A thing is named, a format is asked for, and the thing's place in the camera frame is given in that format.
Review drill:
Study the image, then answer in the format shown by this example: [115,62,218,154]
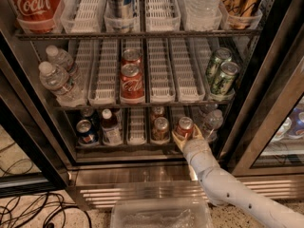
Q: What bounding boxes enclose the clear plastic bin on floor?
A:
[110,198,214,228]

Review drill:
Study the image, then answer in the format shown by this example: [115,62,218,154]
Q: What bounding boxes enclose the front green can middle shelf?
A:
[211,62,239,95]

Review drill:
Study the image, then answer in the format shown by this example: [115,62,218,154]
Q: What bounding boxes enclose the front red coke can middle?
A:
[120,64,144,102]

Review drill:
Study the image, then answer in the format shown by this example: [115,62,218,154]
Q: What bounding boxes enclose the gold brown can top shelf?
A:
[219,0,262,30]

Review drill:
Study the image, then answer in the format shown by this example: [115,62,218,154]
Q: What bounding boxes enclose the blue can behind right door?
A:
[287,107,304,139]

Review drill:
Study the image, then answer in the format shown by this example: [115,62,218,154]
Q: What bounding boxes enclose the clear water bottle top shelf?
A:
[183,0,224,19]

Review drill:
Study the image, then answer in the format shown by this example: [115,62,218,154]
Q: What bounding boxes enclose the black cables on floor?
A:
[0,141,93,228]

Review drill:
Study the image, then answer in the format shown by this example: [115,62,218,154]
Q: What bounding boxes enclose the clear water bottle bottom shelf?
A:
[201,109,223,143]

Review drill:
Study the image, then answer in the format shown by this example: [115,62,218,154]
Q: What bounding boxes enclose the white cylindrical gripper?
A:
[172,124,219,179]

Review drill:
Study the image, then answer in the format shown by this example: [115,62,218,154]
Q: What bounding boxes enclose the green can shelf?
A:
[211,62,239,95]
[205,47,232,82]

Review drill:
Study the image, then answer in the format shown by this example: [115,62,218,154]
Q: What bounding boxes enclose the silver blue can top shelf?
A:
[107,0,133,19]

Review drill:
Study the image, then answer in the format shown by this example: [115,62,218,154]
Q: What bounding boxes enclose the front water bottle middle shelf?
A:
[38,62,86,107]

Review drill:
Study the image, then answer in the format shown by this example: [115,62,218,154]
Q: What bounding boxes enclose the orange can shelf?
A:
[150,106,165,121]
[152,117,169,142]

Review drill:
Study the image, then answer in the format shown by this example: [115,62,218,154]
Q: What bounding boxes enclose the large red Coca-Cola can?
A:
[13,0,65,33]

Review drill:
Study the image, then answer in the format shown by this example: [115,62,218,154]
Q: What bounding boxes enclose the rear orange can bottom shelf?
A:
[150,106,165,121]

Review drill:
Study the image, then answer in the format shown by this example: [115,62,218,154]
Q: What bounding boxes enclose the brown drink bottle white cap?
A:
[101,108,122,145]

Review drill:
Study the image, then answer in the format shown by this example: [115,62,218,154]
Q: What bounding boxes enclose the blue pepsi can bottom shelf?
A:
[76,120,99,144]

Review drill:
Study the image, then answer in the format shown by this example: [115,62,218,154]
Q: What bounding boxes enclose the rear red coke can middle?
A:
[122,48,142,67]

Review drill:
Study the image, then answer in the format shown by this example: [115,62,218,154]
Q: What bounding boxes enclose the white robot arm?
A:
[172,125,304,228]

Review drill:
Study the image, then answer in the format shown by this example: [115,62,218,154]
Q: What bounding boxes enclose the rear green can middle shelf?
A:
[205,47,232,82]

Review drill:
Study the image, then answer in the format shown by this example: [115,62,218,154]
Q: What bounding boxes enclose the white can behind right door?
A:
[273,117,292,142]

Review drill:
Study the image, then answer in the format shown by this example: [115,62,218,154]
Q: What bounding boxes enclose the clear water bottle shelf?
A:
[183,0,224,19]
[201,109,223,143]

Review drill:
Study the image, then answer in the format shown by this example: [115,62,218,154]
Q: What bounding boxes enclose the rear water bottle middle shelf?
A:
[46,45,81,80]

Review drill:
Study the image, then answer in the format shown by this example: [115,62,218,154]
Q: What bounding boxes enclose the red coke can bottom shelf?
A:
[176,117,194,139]

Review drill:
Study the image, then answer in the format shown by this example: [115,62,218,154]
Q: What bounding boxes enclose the steel fridge with glass doors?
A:
[0,0,304,209]

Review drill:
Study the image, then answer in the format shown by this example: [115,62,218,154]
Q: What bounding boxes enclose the front orange can bottom shelf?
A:
[152,117,169,142]

